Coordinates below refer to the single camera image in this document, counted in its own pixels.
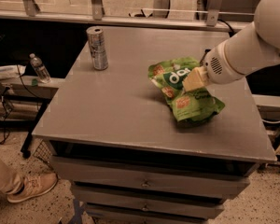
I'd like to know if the green rice chip bag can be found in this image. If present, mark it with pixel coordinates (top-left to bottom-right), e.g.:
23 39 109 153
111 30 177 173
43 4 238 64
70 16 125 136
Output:
148 57 225 126

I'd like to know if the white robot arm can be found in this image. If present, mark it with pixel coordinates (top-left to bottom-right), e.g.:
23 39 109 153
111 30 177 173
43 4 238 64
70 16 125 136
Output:
182 0 280 91

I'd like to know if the silver redbull can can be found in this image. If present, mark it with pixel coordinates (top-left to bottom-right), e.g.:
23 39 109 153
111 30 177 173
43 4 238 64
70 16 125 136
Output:
87 26 108 71

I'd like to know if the grey drawer cabinet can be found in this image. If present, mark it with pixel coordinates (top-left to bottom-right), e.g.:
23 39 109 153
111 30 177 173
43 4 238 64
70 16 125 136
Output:
32 25 278 224

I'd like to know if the top grey drawer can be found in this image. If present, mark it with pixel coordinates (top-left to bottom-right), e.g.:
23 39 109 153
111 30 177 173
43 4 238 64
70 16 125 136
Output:
50 156 249 199

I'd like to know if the grey drawer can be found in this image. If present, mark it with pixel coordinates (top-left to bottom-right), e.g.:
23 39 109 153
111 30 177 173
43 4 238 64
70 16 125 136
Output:
85 203 208 224
50 156 249 199
71 185 224 219

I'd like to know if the clear plastic water bottle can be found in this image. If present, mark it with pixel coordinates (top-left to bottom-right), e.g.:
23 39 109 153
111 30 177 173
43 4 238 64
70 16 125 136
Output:
29 53 50 83

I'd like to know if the middle grey drawer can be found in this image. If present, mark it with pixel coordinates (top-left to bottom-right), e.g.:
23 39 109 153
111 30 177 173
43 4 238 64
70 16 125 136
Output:
71 185 224 219

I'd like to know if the bottom grey drawer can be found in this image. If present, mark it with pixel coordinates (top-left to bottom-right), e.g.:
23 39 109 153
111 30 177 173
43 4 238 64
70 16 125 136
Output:
85 203 208 224

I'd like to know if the low side bench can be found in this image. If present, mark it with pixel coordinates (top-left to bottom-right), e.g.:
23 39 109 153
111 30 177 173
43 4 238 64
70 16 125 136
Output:
0 76 64 159

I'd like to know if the white tissue pack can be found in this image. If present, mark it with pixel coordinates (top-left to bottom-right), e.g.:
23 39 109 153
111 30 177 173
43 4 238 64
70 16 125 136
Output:
0 64 26 80

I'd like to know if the tan sneaker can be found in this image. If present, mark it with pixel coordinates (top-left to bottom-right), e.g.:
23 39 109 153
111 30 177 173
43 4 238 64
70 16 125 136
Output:
7 173 58 203

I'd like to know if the beige trouser leg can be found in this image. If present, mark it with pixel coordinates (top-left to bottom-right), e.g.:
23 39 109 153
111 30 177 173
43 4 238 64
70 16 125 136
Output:
0 159 22 194

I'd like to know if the wire mesh basket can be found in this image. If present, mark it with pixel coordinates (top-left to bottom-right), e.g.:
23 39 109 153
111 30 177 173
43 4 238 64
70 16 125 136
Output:
34 141 55 164

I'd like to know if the black cable on floor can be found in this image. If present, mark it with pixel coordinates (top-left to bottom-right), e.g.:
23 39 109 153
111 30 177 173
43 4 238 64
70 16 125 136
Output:
0 86 16 146

